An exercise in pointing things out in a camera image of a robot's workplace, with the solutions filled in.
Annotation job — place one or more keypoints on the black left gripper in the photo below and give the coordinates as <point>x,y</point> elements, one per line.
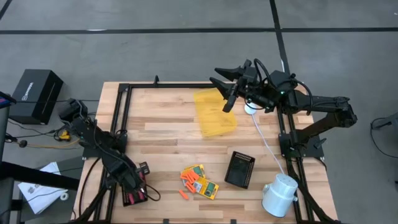
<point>130,180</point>

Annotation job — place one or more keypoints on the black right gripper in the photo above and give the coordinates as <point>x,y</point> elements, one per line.
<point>252,91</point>

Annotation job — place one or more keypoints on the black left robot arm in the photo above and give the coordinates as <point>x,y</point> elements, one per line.
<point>93,137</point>

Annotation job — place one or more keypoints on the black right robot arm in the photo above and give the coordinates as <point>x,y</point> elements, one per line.
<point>326,105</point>

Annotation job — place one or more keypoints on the black mesh basket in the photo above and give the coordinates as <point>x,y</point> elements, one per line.
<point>239,170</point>
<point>123,199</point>

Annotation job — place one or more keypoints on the yellow translucent plastic bin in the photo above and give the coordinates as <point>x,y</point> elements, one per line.
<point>214,118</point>

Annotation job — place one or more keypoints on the white tape roll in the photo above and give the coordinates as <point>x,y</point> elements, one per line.
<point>64,196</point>

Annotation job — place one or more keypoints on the black desk beam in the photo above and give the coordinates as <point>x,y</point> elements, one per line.
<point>37,176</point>

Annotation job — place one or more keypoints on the white paper sheets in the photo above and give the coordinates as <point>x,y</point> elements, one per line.
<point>37,193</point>

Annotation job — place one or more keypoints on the black round plug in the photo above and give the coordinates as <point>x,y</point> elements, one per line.
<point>22,143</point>

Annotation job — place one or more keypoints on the white cylindrical lamp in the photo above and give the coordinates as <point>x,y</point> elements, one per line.
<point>280,196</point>

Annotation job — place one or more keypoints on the black cardboard box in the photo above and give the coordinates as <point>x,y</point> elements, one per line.
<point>34,96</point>

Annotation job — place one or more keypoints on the black blue device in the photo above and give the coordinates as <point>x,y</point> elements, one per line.
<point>6,100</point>

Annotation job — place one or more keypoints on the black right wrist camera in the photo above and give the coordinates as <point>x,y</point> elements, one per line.
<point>250,71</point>

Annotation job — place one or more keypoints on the black aluminium table frame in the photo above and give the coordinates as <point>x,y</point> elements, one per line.
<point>174,85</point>

